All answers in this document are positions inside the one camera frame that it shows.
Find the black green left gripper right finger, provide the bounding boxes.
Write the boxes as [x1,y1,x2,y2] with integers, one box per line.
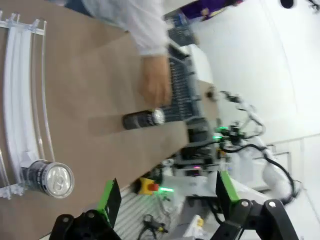
[212,169,301,240]

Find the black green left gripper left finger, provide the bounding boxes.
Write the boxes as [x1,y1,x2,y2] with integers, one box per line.
[51,177,123,240]

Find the dark can with barcode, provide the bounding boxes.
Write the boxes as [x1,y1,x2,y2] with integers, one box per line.
[122,107,166,131]

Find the person's left hand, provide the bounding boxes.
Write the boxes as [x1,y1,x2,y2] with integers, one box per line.
[138,53,174,107]

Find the yellow red emergency stop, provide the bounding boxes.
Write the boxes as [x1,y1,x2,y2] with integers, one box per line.
[135,176,160,196]

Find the black Pepsi can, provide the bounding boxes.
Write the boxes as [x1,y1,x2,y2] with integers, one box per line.
[20,159,76,200]

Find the blue-grey plastic basket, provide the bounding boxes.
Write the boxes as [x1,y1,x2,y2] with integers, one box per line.
[164,11,201,47]
[166,43,210,131]

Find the purple fabric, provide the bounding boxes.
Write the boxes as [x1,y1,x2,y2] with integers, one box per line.
[179,0,244,22]

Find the grey ribbed base plate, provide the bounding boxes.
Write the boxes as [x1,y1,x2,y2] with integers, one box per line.
[116,192,186,240]

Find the loose black cable bundle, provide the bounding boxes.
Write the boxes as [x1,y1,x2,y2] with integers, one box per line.
[139,213,169,240]

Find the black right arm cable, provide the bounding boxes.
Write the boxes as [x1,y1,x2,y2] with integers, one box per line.
[219,138,305,206]

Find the white wire can dispenser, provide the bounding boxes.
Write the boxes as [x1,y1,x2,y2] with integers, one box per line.
[0,9,76,201]

